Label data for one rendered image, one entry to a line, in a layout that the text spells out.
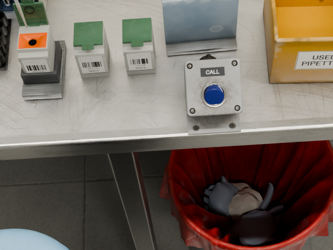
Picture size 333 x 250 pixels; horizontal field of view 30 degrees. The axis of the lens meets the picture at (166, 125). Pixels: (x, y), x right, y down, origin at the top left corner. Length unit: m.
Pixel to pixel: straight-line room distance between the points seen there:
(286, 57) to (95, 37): 0.25
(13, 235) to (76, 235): 1.23
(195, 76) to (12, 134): 0.26
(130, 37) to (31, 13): 0.13
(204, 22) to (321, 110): 0.20
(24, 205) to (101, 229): 0.23
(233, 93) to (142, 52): 0.14
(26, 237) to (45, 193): 1.29
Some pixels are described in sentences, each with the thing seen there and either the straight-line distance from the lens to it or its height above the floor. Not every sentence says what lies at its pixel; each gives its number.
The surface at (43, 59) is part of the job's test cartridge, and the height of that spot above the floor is 0.94.
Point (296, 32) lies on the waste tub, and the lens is 0.91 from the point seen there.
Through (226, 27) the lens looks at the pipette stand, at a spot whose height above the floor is 0.91.
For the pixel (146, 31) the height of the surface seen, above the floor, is 0.94.
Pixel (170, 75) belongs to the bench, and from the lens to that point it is 0.87.
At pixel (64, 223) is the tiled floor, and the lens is 1.74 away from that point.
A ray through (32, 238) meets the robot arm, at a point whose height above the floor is 1.14.
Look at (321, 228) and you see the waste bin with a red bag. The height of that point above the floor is 0.37.
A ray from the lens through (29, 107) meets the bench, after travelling 0.87.
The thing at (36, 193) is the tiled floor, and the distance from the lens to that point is 1.79.
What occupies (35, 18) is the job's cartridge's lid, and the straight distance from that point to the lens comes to 0.84.
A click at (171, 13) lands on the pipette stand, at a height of 0.95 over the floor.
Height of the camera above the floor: 1.60
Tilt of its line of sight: 61 degrees down
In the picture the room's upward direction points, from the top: 6 degrees counter-clockwise
